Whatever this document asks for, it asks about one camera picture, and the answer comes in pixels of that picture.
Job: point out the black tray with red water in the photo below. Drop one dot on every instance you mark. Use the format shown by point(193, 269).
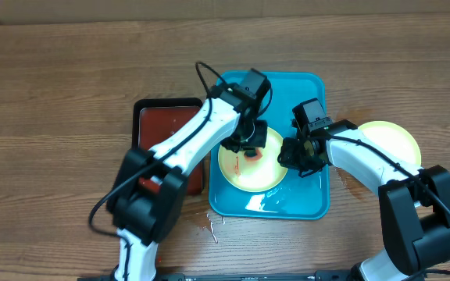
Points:
point(155, 120)

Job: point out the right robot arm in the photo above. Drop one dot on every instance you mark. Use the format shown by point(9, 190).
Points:
point(414, 202)

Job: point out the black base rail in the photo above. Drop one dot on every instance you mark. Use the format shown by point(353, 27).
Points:
point(321, 275)

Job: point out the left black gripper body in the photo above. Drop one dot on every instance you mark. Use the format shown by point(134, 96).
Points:
point(252, 135)

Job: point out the yellow plate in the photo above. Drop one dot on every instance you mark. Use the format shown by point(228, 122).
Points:
point(254, 174)
point(394, 139)

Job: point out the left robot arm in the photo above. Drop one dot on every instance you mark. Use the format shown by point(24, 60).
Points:
point(149, 189)

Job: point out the green orange sponge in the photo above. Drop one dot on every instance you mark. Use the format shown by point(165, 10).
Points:
point(253, 154)

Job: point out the teal plastic tray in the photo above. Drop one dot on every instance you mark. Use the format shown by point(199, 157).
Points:
point(294, 197)

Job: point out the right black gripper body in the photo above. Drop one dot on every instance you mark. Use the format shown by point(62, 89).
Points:
point(298, 158)

